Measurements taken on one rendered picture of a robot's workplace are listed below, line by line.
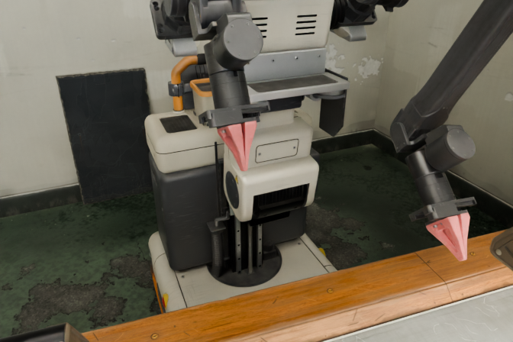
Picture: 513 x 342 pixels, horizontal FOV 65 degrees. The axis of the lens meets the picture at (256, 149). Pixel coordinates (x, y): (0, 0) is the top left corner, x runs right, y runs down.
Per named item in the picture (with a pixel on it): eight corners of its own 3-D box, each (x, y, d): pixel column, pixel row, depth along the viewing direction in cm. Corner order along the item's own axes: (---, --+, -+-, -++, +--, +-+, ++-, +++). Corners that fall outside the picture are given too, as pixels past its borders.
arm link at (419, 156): (420, 154, 81) (397, 156, 79) (443, 139, 75) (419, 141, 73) (433, 186, 79) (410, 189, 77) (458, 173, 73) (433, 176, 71)
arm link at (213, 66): (231, 41, 67) (198, 44, 65) (245, 27, 60) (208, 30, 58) (239, 82, 67) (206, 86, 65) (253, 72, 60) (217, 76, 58)
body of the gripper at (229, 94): (272, 113, 62) (263, 66, 62) (208, 122, 58) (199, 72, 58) (257, 118, 68) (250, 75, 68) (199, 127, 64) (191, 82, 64)
